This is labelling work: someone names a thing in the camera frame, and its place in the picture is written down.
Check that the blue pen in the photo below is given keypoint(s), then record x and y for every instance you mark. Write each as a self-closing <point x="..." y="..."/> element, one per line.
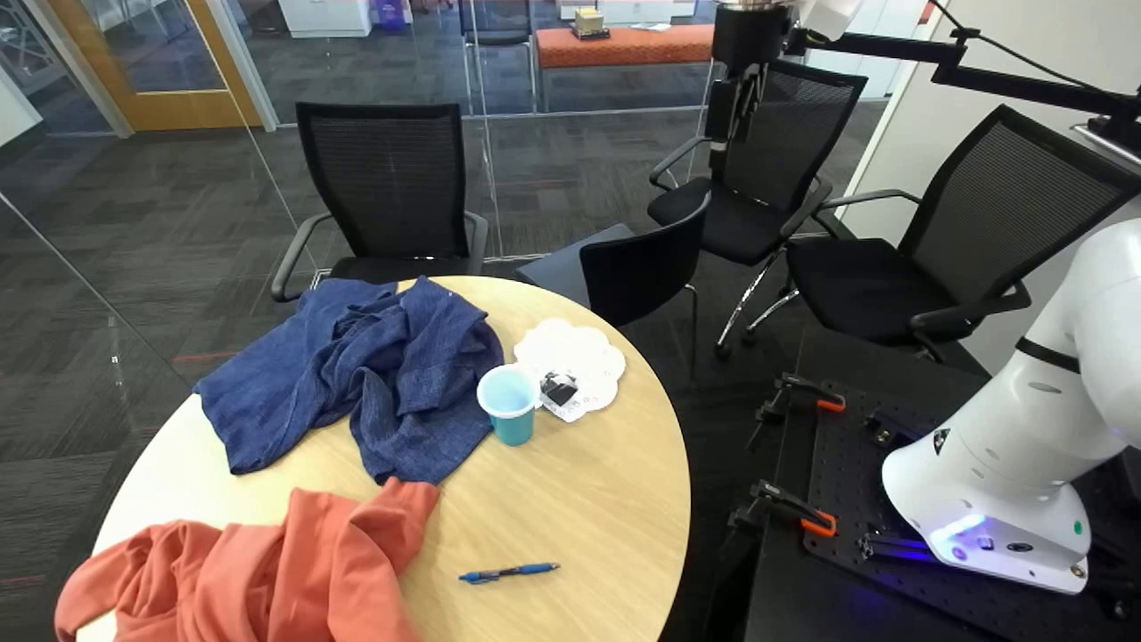
<point x="509" y="572"/>

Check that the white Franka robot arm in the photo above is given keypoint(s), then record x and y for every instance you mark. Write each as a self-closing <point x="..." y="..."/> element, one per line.
<point x="1020" y="439"/>

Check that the blue plastic cup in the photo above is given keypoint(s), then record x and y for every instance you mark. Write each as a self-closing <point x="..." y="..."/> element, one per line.
<point x="514" y="414"/>

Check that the white paper doily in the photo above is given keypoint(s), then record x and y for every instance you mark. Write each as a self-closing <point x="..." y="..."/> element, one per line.
<point x="590" y="348"/>

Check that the black crumpled wrapper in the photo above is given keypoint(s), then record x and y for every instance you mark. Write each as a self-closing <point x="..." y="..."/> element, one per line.
<point x="556" y="386"/>

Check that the black mesh office chair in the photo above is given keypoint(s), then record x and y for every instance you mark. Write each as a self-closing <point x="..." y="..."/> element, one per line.
<point x="780" y="144"/>
<point x="1009" y="217"/>
<point x="644" y="269"/>
<point x="379" y="180"/>

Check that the dark blue cloth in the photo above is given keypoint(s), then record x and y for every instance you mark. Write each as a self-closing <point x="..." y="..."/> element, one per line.
<point x="393" y="368"/>

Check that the black orange bar clamp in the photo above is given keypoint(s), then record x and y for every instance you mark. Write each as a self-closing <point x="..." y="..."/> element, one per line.
<point x="808" y="397"/>
<point x="789" y="504"/>

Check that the orange bench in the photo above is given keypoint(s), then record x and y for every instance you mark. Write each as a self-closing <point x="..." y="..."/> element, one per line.
<point x="617" y="47"/>

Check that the small stack on bench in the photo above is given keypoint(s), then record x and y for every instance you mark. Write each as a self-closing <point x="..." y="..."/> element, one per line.
<point x="590" y="23"/>

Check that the black perforated mounting board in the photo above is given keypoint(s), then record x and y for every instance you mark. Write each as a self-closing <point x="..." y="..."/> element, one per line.
<point x="856" y="477"/>

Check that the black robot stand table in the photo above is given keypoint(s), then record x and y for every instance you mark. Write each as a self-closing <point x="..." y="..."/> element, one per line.
<point x="770" y="607"/>

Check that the orange cloth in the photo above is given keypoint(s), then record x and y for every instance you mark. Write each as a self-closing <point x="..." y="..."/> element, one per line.
<point x="296" y="572"/>

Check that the white cabinet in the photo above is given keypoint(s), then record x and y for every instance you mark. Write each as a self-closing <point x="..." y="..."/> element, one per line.
<point x="321" y="16"/>

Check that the wooden door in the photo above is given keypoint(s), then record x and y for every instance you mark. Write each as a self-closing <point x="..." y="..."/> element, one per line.
<point x="166" y="110"/>

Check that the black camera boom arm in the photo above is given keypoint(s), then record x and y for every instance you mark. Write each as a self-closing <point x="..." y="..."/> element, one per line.
<point x="1009" y="84"/>

